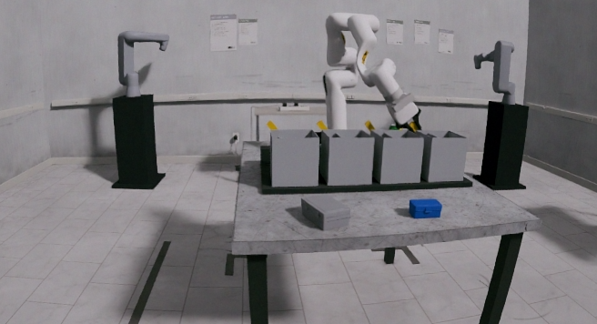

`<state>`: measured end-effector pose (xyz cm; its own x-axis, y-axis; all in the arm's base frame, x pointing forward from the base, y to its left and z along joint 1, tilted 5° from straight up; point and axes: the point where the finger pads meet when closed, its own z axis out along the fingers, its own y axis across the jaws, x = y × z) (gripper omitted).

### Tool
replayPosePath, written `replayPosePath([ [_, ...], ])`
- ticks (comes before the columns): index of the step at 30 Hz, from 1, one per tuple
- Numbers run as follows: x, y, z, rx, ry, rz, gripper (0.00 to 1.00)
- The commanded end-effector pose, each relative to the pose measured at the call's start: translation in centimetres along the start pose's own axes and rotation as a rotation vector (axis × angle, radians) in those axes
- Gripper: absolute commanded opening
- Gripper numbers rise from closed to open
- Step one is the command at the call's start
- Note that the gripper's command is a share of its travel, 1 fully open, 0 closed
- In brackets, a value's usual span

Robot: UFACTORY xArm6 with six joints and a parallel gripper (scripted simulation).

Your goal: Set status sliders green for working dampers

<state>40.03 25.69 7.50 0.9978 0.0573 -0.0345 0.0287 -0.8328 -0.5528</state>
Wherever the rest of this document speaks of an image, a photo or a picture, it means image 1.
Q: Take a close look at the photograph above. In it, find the blue plastic box with latch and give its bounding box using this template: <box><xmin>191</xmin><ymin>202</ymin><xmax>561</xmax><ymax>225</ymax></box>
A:
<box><xmin>409</xmin><ymin>199</ymin><xmax>442</xmax><ymax>218</ymax></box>

